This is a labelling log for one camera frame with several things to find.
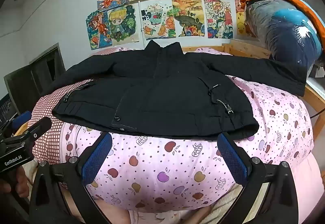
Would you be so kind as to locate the wooden bed frame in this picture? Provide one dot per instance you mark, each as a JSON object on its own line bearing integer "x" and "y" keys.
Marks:
{"x": 243, "y": 50}

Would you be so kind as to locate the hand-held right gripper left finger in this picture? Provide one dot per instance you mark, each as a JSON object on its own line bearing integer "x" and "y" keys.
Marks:
{"x": 97, "y": 158}

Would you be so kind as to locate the red checked bed sheet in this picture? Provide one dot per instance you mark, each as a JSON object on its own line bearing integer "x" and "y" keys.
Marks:
{"x": 48, "y": 142}

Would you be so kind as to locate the person's cream fleece clothing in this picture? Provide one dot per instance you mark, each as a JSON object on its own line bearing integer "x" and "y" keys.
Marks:
{"x": 228, "y": 201}

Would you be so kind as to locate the person's left hand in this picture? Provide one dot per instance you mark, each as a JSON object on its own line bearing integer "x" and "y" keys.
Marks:
{"x": 22, "y": 183}

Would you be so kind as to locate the pink apple-print quilt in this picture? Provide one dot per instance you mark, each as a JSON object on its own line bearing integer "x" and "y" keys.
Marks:
{"x": 165, "y": 163}

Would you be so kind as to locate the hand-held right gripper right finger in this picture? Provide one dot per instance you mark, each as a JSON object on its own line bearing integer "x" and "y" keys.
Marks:
{"x": 232, "y": 158}

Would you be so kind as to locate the dark wall cabinet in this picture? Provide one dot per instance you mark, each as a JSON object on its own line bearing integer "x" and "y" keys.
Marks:
{"x": 25, "y": 87}

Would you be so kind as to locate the bagged bedding bundle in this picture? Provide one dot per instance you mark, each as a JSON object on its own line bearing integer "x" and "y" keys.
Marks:
{"x": 313, "y": 17}

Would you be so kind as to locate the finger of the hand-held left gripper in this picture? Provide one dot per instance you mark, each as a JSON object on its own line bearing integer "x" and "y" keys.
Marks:
{"x": 21, "y": 120}
{"x": 40, "y": 126}

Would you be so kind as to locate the bagged blue bedding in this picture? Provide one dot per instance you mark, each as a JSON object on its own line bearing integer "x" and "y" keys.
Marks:
{"x": 279, "y": 31}

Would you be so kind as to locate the black padded jacket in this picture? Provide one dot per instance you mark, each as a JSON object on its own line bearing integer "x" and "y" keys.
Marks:
{"x": 165, "y": 87}

